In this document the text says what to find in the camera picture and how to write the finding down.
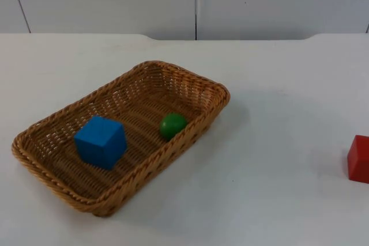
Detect green ball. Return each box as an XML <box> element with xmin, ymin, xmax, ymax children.
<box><xmin>159</xmin><ymin>112</ymin><xmax>188</xmax><ymax>141</ymax></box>

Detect red cube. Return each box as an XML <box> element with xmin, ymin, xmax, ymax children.
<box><xmin>347</xmin><ymin>134</ymin><xmax>369</xmax><ymax>184</ymax></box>

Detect blue cube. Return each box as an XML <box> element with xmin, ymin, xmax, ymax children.
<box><xmin>73</xmin><ymin>115</ymin><xmax>128</xmax><ymax>171</ymax></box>

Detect pale brown wicker basket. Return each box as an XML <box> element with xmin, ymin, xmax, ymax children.
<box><xmin>11</xmin><ymin>60</ymin><xmax>231</xmax><ymax>218</ymax></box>

